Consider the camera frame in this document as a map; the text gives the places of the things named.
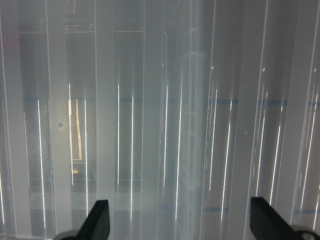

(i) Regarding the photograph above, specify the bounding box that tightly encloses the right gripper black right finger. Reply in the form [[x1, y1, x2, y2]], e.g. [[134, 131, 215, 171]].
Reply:
[[250, 197, 300, 240]]

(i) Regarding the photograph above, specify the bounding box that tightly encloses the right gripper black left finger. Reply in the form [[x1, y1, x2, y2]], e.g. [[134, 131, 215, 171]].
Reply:
[[76, 199, 111, 240]]

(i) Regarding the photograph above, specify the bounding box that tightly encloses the clear plastic box lid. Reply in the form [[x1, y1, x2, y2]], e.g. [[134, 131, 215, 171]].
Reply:
[[0, 0, 320, 240]]

